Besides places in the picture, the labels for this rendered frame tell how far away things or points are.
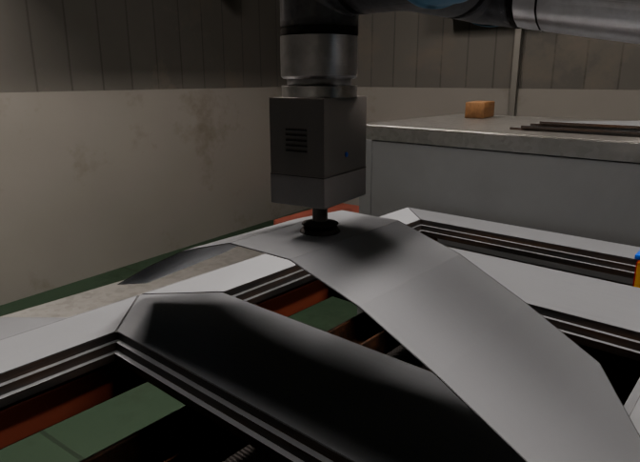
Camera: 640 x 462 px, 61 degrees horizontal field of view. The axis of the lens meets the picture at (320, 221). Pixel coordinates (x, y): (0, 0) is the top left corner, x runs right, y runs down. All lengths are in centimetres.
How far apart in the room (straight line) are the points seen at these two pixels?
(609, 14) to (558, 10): 4
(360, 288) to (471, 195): 93
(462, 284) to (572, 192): 78
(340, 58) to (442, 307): 24
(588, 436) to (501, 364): 8
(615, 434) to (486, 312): 14
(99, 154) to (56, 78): 48
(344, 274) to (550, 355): 20
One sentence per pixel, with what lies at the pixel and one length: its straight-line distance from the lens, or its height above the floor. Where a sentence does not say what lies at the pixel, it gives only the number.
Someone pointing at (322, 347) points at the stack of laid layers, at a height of 85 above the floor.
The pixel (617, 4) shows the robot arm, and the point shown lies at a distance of 52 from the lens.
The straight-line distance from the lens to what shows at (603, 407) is 54.
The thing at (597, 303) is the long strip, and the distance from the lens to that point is 92.
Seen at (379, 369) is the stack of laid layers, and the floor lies 85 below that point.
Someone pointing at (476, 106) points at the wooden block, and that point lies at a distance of 180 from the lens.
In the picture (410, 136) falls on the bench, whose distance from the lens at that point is 145.
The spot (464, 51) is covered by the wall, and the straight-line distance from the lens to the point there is 430.
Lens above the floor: 117
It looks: 15 degrees down
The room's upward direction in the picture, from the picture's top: straight up
